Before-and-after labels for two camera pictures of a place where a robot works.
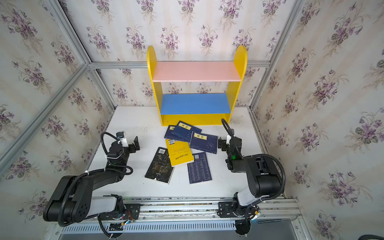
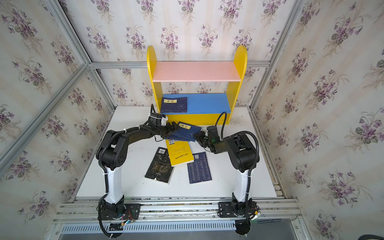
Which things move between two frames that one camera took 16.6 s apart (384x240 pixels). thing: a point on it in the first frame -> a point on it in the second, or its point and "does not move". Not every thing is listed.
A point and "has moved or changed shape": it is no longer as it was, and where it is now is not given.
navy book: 204,142 has moved or changed shape
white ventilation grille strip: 149,228 does not move
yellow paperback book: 180,152 does not move
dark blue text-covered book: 198,170 does not move
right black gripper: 225,145 -> 204,139
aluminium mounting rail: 200,208 does not move
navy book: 185,130 does not move
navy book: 171,135 does not move
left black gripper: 130,147 -> 166,129
